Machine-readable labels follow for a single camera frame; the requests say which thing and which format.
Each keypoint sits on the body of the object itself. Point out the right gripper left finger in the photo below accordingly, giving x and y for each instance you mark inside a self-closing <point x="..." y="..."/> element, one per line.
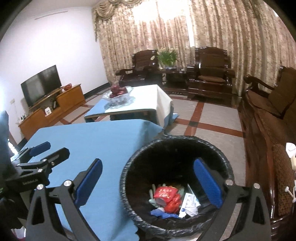
<point x="43" y="222"/>

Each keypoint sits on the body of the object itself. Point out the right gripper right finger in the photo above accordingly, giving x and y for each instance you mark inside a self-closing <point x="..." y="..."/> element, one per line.
<point x="253" y="220"/>

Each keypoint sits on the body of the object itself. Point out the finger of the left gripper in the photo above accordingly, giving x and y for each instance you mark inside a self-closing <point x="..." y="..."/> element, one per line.
<point x="50" y="158"/>
<point x="26" y="154"/>

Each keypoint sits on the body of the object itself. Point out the red plastic bag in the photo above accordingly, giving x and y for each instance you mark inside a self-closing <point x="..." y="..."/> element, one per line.
<point x="174" y="205"/>

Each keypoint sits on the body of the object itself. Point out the blue plastic bag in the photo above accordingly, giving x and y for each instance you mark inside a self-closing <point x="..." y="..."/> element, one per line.
<point x="160" y="213"/>

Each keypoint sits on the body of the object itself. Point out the red paper cup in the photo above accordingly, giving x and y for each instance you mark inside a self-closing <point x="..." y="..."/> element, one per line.
<point x="164" y="194"/>

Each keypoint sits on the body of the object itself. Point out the black lined trash bin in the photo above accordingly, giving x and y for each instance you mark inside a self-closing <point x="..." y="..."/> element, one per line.
<point x="169" y="161"/>

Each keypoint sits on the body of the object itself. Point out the wooden tv cabinet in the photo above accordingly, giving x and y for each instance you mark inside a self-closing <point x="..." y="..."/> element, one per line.
<point x="51" y="109"/>

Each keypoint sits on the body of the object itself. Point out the black flat television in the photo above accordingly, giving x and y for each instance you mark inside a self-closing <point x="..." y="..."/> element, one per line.
<point x="40" y="85"/>

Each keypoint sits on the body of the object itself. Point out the blue tablecloth near table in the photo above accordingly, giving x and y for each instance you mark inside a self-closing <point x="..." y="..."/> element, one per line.
<point x="113" y="142"/>

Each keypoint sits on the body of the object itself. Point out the red ornament on cabinet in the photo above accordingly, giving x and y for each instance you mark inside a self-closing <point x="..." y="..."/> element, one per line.
<point x="67" y="87"/>

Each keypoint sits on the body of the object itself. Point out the white plastic bag on sofa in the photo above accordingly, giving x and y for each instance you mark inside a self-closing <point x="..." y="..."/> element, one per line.
<point x="290" y="149"/>

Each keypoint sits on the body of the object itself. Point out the glass fruit bowl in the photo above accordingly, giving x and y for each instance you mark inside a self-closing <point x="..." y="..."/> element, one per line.
<point x="119" y="100"/>

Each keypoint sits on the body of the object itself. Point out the red apples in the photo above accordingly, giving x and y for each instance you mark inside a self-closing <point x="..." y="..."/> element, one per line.
<point x="116" y="90"/>

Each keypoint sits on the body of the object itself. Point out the long wooden sofa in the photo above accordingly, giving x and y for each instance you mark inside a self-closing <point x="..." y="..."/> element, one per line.
<point x="268" y="119"/>

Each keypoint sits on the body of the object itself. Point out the coffee table blue cloth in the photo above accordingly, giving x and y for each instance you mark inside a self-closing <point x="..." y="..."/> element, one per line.
<point x="150" y="103"/>

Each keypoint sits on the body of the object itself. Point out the left wooden armchair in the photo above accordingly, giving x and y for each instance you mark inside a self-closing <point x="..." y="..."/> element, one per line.
<point x="144" y="70"/>

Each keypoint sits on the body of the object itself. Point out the wooden armchair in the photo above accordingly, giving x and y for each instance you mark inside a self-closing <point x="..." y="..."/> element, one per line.
<point x="211" y="75"/>
<point x="144" y="70"/>

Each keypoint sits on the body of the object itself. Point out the right wooden armchair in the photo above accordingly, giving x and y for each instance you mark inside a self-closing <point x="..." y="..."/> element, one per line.
<point x="211" y="75"/>

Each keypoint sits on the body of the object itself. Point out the dark wooden side table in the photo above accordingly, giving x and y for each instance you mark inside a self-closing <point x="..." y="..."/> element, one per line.
<point x="175" y="81"/>

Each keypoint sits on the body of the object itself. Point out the potted green plant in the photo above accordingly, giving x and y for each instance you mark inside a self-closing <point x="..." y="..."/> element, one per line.
<point x="168" y="57"/>

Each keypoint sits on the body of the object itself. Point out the floral beige curtains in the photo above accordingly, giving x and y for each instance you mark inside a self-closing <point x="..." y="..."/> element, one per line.
<point x="255" y="37"/>

